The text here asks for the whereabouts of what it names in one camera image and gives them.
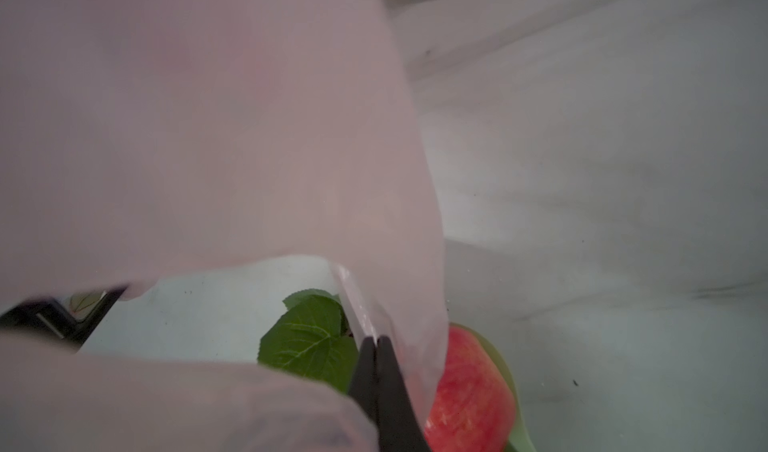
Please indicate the red apple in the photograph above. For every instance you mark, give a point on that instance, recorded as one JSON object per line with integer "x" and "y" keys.
{"x": 474, "y": 409}

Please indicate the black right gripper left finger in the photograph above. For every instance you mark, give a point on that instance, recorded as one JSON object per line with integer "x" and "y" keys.
{"x": 363, "y": 386}

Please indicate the green plastic fruit plate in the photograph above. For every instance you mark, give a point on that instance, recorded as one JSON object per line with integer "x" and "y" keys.
{"x": 519, "y": 439}

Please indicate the green grape leaf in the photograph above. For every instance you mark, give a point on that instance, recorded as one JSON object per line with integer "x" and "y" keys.
{"x": 312, "y": 340}

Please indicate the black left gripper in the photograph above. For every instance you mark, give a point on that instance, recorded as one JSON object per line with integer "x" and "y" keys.
{"x": 70, "y": 320}

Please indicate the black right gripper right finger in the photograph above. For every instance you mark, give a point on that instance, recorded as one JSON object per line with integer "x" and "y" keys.
{"x": 399, "y": 430}

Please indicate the pink plastic bag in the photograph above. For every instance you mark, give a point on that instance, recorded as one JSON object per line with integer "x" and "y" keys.
{"x": 144, "y": 139}

